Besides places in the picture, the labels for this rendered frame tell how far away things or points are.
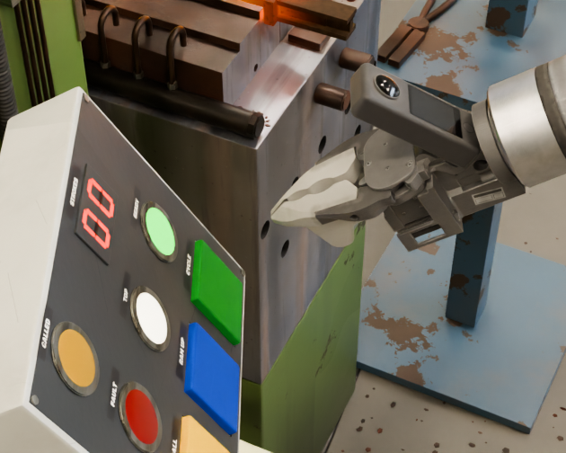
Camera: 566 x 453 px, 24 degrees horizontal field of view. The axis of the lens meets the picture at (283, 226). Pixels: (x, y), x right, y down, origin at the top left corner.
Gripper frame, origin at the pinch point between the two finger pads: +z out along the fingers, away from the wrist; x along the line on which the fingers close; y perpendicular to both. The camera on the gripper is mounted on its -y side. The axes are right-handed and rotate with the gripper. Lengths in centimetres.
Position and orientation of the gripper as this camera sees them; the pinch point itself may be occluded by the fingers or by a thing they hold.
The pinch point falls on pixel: (280, 207)
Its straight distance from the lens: 113.8
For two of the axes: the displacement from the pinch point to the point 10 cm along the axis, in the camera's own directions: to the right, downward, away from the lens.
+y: 5.0, 6.0, 6.2
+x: 0.1, -7.2, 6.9
